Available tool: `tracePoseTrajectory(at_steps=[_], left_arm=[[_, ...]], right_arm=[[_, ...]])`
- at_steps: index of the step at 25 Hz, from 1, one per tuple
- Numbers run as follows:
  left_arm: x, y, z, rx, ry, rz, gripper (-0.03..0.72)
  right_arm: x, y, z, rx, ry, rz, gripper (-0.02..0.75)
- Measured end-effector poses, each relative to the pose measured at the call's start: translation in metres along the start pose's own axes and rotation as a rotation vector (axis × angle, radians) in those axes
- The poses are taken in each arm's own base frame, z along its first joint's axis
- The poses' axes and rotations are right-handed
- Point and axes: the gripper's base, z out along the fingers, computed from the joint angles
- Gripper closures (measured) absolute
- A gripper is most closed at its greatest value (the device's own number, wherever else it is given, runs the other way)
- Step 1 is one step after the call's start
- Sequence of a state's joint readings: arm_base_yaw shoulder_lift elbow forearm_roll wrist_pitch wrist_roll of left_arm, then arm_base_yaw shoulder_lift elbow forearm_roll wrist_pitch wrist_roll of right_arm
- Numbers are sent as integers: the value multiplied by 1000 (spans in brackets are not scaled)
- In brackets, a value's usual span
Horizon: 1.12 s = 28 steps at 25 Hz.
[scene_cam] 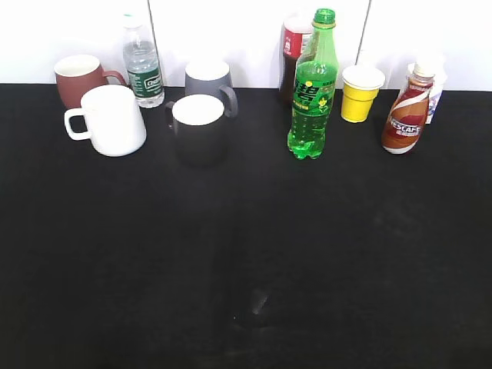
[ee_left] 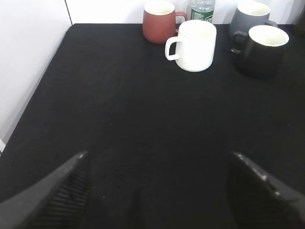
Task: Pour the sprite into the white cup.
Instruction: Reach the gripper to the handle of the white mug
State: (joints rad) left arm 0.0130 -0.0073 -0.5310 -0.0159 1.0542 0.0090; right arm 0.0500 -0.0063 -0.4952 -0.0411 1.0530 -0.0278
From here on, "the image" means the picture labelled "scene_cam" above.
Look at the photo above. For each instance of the green Sprite bottle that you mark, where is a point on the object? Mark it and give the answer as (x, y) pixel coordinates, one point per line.
(314, 86)

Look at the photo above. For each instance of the white ceramic mug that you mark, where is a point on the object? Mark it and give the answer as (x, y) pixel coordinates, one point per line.
(113, 120)

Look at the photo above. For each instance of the black ceramic mug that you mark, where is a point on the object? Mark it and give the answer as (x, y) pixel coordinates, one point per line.
(198, 124)

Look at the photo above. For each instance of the cola bottle red label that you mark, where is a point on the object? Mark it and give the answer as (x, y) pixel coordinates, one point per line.
(297, 31)

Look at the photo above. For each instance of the yellow paper cup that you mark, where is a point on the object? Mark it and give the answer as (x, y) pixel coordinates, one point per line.
(361, 86)

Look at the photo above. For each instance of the grey ceramic mug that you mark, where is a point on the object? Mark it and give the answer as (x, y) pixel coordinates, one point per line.
(212, 77)

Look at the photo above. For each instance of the dark red ceramic mug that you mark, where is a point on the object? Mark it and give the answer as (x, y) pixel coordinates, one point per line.
(77, 74)

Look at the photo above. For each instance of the brown Nescafe coffee bottle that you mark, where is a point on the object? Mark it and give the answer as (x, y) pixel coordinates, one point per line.
(406, 120)

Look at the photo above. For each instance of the white small drink bottle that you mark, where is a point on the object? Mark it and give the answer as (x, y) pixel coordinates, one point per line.
(437, 60)

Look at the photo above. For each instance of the clear water bottle green label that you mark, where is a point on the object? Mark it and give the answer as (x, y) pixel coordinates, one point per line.
(141, 62)

